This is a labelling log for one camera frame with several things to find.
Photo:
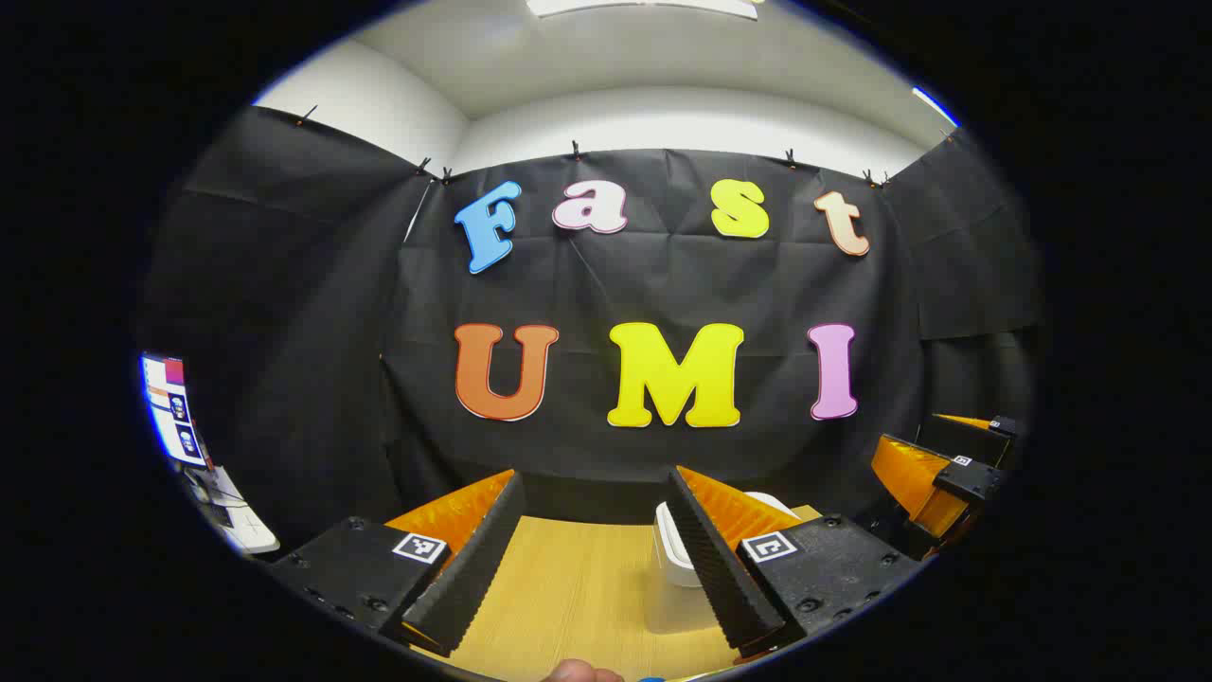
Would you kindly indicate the wooden desktop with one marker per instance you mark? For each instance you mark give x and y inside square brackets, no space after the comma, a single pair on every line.
[587,597]

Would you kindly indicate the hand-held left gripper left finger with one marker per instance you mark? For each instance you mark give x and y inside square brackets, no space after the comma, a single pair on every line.
[478,559]

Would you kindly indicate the white side table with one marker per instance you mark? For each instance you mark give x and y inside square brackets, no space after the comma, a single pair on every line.
[241,526]

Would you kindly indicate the black backdrop cloth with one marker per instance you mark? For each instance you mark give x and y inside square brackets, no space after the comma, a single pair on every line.
[303,332]

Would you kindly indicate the ceiling light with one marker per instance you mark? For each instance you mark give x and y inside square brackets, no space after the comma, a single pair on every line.
[587,6]

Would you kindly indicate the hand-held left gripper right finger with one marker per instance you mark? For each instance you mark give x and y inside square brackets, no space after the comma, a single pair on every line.
[724,578]

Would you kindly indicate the white desktop garbage bin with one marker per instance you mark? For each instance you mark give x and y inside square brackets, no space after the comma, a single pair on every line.
[672,549]

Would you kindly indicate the computer monitor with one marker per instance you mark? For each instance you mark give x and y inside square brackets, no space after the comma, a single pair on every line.
[170,407]

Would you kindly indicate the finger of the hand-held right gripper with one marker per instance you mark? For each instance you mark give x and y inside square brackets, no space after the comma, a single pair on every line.
[999,426]
[966,481]

